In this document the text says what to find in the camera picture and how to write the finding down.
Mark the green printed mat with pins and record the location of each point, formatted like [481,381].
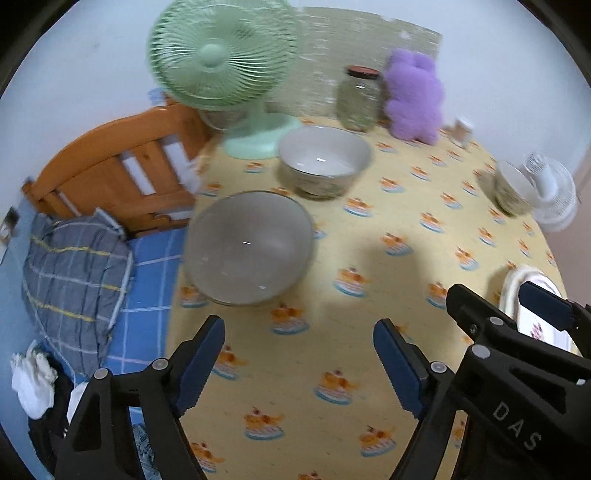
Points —
[323,60]

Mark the wooden headboard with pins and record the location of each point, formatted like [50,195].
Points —
[92,157]

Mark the white standing fan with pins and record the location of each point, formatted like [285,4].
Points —
[549,194]

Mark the floral ceramic bowl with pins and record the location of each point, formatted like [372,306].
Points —
[508,194]
[323,152]
[249,249]

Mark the blue checked bed sheet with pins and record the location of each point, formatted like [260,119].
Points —
[152,277]

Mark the grey plaid pillow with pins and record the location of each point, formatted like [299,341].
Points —
[74,286]

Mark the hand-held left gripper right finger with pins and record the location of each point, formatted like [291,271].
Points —
[401,369]

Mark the yellow printed tablecloth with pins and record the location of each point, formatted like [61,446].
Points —
[369,230]

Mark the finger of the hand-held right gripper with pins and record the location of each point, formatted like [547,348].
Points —
[471,318]
[545,304]

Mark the white cloth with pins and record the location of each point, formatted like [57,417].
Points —
[77,401]
[32,383]

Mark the purple plush toy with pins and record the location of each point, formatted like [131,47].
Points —
[415,101]

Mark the wall socket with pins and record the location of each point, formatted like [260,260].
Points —
[9,224]

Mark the glass jar with brown lid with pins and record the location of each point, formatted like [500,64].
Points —
[358,106]

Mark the cotton swab container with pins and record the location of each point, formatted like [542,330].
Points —
[461,134]

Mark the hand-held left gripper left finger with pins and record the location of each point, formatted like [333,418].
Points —
[201,364]

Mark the large scalloped floral plate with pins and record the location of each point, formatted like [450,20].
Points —
[508,290]

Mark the pink rimmed plate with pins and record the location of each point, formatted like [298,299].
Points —
[531,325]

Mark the green desk fan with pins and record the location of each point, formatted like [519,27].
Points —
[217,55]

